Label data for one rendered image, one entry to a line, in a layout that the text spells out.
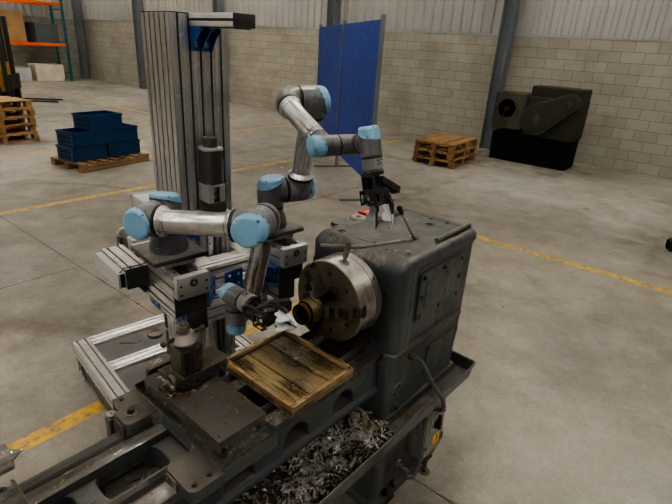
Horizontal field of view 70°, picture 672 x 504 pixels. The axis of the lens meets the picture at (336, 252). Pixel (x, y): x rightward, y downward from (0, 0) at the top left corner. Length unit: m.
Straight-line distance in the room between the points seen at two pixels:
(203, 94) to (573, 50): 10.11
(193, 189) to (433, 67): 10.99
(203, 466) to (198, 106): 1.36
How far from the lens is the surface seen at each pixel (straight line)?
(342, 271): 1.69
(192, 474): 1.43
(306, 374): 1.75
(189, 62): 2.12
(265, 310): 1.66
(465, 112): 12.44
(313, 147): 1.69
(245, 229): 1.62
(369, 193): 1.69
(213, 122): 2.19
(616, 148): 11.53
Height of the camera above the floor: 1.94
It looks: 23 degrees down
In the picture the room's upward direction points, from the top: 4 degrees clockwise
